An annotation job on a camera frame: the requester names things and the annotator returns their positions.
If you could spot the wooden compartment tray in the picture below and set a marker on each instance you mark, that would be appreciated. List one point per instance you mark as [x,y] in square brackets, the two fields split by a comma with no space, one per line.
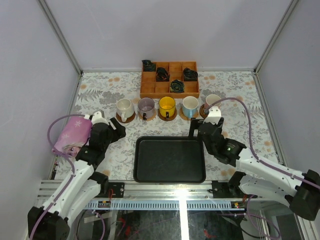
[156,90]

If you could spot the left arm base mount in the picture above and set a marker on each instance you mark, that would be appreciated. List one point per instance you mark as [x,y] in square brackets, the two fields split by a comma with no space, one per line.
[113,190]

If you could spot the rolled dark cloth orange pattern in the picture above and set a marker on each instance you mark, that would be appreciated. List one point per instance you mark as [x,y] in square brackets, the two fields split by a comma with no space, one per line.
[162,75]

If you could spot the rolled dark cloth back-left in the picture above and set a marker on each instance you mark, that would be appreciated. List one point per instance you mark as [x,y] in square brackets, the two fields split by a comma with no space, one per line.
[148,66]

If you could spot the dark wooden coaster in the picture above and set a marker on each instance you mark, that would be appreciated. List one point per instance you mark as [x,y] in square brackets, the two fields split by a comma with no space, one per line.
[172,116]
[130,118]
[202,111]

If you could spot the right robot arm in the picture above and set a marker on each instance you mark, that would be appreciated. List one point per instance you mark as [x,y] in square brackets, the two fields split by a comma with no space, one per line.
[297,190]

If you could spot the yellow cup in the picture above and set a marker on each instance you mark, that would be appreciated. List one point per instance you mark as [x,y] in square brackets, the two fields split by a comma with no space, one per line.
[167,107]

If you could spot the pink cup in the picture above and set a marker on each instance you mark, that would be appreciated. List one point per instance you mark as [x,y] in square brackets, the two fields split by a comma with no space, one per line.
[210,99]

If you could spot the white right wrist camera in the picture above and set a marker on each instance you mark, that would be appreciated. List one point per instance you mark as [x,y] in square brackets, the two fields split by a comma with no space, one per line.
[214,115]

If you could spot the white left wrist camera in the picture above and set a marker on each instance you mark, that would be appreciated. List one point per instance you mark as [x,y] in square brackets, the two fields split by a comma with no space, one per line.
[96,118]

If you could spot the light blue cup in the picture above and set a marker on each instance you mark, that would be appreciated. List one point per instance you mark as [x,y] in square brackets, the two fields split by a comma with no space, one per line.
[189,106]

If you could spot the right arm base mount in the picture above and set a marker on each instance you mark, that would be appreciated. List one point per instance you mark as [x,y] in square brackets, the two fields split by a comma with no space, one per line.
[225,188]

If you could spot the rolled dark cloth green floral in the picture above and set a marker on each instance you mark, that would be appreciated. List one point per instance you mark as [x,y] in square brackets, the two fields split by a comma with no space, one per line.
[177,86]

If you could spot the black serving tray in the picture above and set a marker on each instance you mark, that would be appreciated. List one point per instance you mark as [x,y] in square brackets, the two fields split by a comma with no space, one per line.
[169,160]

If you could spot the white cup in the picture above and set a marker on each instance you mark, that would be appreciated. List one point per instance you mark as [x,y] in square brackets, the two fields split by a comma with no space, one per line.
[125,109]

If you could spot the pink patterned cloth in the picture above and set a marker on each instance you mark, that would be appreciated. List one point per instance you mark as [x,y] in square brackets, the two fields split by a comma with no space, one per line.
[73,136]

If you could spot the rolled dark cloth right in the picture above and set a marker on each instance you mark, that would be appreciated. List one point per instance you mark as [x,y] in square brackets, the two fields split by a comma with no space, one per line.
[190,75]

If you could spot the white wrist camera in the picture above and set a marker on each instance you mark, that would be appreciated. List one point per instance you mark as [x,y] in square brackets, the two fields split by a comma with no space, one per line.
[96,118]
[214,115]

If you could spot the woven rattan coaster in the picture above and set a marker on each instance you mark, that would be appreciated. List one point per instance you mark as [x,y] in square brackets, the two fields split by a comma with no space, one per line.
[151,117]
[181,114]

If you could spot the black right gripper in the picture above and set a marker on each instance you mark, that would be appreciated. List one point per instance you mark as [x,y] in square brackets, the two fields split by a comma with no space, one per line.
[195,123]

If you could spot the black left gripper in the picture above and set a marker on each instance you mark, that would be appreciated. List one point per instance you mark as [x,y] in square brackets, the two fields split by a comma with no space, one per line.
[110,128]

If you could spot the purple cup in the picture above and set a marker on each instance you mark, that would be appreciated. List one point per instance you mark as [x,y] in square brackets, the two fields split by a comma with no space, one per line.
[146,108]

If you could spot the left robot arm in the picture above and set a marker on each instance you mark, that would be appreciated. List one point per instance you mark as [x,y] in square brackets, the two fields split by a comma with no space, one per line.
[53,220]

